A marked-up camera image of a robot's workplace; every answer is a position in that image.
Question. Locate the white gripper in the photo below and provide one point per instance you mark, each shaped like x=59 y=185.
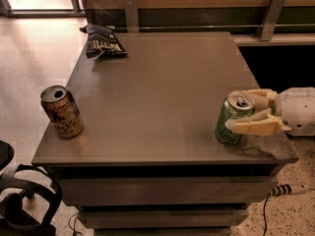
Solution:
x=297 y=110

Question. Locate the green soda can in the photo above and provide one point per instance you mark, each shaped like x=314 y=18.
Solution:
x=236 y=105

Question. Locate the blue Kettle chip bag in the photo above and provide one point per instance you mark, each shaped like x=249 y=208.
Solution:
x=102 y=42

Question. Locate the orange soda can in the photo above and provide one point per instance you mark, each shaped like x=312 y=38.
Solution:
x=62 y=111

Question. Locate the white power strip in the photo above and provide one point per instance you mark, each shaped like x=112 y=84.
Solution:
x=289 y=189

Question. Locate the grey drawer cabinet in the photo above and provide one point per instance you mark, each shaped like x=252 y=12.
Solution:
x=148 y=162

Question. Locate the right metal rail bracket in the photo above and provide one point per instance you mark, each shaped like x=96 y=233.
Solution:
x=266 y=30

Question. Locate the metal rail bracket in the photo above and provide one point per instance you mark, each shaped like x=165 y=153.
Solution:
x=266 y=30
x=131 y=15

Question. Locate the thin metal rail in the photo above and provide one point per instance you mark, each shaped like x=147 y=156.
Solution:
x=220 y=27

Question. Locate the left metal rail bracket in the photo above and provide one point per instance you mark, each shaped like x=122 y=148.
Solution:
x=131 y=15

